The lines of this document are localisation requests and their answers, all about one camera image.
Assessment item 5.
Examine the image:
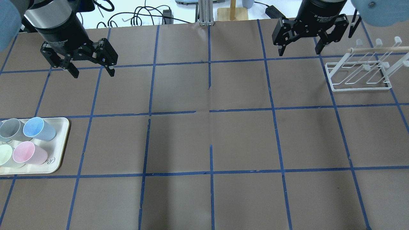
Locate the aluminium frame post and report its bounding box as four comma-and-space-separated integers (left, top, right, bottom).
197, 0, 214, 26

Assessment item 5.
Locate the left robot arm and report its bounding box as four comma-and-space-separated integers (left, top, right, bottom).
0, 0, 118, 78

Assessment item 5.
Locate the light blue plastic cup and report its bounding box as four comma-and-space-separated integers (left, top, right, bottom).
23, 117, 57, 141

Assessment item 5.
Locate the cream plastic tray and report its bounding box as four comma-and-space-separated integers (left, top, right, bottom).
0, 117, 70, 176

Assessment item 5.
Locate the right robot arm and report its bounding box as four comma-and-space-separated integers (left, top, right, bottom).
272, 0, 409, 56

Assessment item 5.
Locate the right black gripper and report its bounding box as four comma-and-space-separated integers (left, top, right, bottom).
272, 0, 349, 57

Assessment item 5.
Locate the grey plastic cup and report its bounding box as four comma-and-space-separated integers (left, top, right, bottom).
0, 118, 32, 142

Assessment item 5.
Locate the white wire cup rack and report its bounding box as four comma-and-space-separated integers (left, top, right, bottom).
324, 36, 409, 92

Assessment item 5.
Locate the pink plastic cup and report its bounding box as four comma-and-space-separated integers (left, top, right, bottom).
12, 141, 48, 165

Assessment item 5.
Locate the pale green plastic cup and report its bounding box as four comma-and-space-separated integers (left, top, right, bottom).
0, 144, 22, 168

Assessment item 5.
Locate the black power adapter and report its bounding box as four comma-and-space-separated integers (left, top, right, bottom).
265, 5, 288, 19

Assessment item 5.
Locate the wooden stand base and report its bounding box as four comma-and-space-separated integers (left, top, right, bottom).
216, 0, 249, 21

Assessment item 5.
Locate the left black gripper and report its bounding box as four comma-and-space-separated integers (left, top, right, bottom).
37, 15, 118, 79

